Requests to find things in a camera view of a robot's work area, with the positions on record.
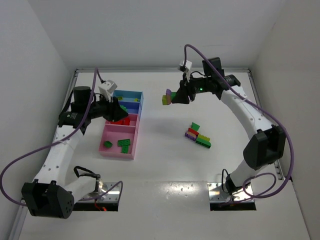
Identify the red purple lego stack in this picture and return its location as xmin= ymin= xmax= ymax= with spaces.
xmin=184 ymin=128 xmax=199 ymax=142

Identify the purple green lego cluster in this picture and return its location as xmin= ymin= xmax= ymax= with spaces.
xmin=161 ymin=88 xmax=176 ymax=106

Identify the lime green long lego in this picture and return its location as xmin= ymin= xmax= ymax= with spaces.
xmin=195 ymin=134 xmax=212 ymax=149

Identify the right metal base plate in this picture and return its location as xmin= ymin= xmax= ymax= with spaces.
xmin=207 ymin=182 xmax=254 ymax=204

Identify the metal base plate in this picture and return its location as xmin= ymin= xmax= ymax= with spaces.
xmin=207 ymin=182 xmax=254 ymax=204
xmin=79 ymin=181 xmax=123 ymax=204

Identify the small pink bin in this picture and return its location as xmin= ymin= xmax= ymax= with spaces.
xmin=105 ymin=113 xmax=140 ymax=130

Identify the green sloped lego brick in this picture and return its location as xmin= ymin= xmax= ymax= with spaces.
xmin=190 ymin=122 xmax=200 ymax=131

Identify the dark blue bin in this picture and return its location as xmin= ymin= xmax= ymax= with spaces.
xmin=119 ymin=101 xmax=142 ymax=116

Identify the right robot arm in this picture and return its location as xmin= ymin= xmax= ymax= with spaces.
xmin=171 ymin=57 xmax=286 ymax=194

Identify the green lego plate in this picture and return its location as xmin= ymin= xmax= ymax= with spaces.
xmin=117 ymin=138 xmax=131 ymax=147

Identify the green square lego brick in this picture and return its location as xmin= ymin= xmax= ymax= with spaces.
xmin=120 ymin=105 xmax=128 ymax=113

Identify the large pink bin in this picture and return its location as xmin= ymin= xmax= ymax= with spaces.
xmin=98 ymin=124 xmax=138 ymax=160

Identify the red lego brick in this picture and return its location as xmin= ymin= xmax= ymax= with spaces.
xmin=123 ymin=117 xmax=131 ymax=126

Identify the light blue bin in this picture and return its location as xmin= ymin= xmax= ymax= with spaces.
xmin=113 ymin=90 xmax=144 ymax=104

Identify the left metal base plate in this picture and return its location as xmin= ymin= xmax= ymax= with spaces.
xmin=79 ymin=181 xmax=123 ymax=204

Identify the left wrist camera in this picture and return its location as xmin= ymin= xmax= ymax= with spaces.
xmin=98 ymin=80 xmax=118 ymax=101

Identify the red flower lego piece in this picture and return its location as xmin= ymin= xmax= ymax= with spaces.
xmin=109 ymin=119 xmax=124 ymax=125

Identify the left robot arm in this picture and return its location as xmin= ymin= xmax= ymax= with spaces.
xmin=21 ymin=83 xmax=128 ymax=219

